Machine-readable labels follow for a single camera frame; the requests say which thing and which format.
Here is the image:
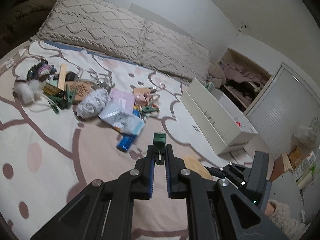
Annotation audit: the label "white shoe box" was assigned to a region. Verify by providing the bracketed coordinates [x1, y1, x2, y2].
[181, 79, 258, 155]

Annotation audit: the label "oval wooden block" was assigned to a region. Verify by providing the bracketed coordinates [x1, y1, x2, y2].
[182, 155, 212, 180]

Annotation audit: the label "person's right hand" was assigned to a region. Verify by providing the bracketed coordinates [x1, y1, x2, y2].
[265, 199, 277, 217]

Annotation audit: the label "green clothespin left pile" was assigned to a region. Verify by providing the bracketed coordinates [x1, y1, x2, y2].
[45, 94, 62, 114]

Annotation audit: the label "white crumpled cloth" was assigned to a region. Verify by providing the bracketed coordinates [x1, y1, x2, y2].
[75, 88, 108, 120]

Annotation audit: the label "carved wooden plaque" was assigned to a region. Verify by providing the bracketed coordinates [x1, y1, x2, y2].
[65, 81, 93, 105]

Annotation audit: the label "beige handled scissors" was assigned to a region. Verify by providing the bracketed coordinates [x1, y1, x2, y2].
[133, 87, 160, 101]

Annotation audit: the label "blue lighter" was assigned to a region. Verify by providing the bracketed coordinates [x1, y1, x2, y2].
[116, 134, 137, 152]

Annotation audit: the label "teal floral pouch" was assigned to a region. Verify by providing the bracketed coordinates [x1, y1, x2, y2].
[204, 82, 215, 93]

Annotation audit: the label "green clothespin on scissors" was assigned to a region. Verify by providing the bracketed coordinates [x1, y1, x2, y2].
[140, 105, 158, 115]

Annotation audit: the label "right beige textured pillow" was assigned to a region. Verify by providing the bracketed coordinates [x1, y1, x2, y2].
[138, 21, 210, 81]

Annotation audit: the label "white blue plastic pouch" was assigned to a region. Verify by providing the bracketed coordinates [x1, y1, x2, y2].
[98, 100, 145, 136]

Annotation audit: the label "light wooden stick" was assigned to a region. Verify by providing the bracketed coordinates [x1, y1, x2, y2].
[57, 63, 67, 90]

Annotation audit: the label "wardrobe with clothes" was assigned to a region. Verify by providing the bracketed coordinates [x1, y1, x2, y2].
[219, 48, 319, 158]

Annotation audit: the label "beige fuzzy sleeve forearm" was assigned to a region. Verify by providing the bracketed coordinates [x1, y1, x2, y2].
[269, 201, 308, 239]

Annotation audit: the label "beige textured pillow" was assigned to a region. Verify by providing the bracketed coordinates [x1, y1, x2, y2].
[36, 0, 146, 63]
[138, 21, 210, 81]

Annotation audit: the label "pink patterned bed sheet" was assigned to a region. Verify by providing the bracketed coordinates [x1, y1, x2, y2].
[1, 41, 252, 239]

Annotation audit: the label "left beige textured pillow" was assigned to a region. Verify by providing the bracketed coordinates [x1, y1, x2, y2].
[36, 0, 146, 63]

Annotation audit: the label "gold black box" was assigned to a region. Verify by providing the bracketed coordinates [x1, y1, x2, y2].
[43, 83, 65, 98]

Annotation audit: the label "dark brown blanket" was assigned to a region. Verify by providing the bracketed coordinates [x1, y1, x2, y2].
[1, 0, 57, 57]

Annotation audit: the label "green clothespin on plaque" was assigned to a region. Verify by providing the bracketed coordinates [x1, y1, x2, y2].
[66, 90, 76, 105]

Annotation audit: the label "crochet multicolour pouch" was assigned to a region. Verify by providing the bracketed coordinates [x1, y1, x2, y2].
[27, 59, 57, 81]

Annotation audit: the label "pink small gadget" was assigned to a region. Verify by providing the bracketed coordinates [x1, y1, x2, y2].
[134, 93, 148, 106]

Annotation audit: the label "white fluffy plush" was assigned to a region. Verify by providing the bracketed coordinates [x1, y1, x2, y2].
[13, 80, 47, 105]

